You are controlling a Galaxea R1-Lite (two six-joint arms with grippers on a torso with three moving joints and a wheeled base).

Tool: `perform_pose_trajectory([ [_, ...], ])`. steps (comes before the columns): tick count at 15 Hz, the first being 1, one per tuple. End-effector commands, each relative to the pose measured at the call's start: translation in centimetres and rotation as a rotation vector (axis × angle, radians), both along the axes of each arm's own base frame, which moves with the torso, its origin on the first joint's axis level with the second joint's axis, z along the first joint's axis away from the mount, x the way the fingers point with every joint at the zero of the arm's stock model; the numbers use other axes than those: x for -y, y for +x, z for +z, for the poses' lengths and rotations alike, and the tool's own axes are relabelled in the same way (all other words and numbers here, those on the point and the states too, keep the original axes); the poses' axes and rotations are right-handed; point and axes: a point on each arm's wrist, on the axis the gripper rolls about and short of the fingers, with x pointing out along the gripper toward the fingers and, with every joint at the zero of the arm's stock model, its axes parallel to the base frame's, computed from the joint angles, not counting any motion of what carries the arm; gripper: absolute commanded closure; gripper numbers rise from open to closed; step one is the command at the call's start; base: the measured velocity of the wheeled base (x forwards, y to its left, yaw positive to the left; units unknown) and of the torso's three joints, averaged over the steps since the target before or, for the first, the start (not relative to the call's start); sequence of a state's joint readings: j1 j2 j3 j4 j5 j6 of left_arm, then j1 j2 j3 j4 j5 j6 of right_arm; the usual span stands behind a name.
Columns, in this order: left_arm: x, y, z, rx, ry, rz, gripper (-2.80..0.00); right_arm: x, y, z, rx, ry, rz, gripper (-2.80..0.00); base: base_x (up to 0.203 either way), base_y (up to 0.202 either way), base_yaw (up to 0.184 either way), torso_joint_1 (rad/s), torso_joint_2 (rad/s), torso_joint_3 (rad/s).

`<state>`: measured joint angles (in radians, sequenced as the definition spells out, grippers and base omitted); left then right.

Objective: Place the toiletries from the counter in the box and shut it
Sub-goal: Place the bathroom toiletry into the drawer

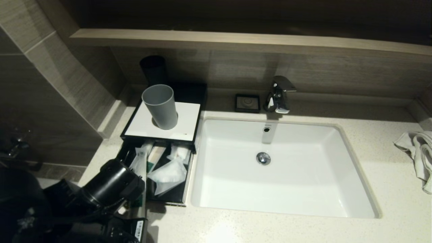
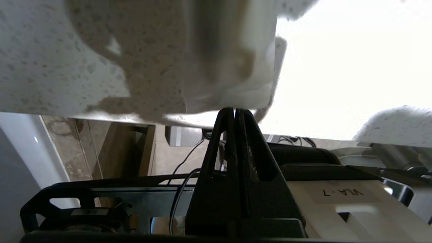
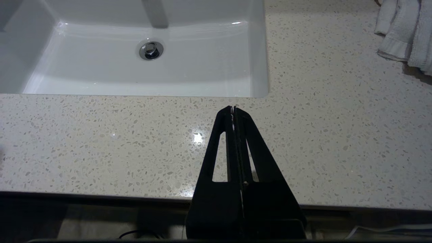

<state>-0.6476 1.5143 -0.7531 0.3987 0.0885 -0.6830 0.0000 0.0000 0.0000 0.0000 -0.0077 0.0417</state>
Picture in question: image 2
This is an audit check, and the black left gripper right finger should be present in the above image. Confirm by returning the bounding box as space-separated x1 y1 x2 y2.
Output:
235 108 306 237

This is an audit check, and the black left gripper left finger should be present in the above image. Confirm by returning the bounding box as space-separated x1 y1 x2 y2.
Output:
185 107 242 237

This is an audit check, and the long packet with green label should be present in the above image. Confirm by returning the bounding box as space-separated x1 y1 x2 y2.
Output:
162 0 288 128

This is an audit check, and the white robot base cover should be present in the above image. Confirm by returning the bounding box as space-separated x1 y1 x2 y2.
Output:
287 179 432 242

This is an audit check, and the grey thin base cable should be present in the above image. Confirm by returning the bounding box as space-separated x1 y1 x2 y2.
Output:
169 169 202 235

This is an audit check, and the black floor cable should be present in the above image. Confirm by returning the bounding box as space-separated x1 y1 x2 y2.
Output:
167 138 207 185

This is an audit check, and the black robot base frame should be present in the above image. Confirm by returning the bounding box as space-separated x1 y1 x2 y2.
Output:
20 170 216 235

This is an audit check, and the silver metal bracket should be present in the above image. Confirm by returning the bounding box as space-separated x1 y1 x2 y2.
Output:
370 142 432 173

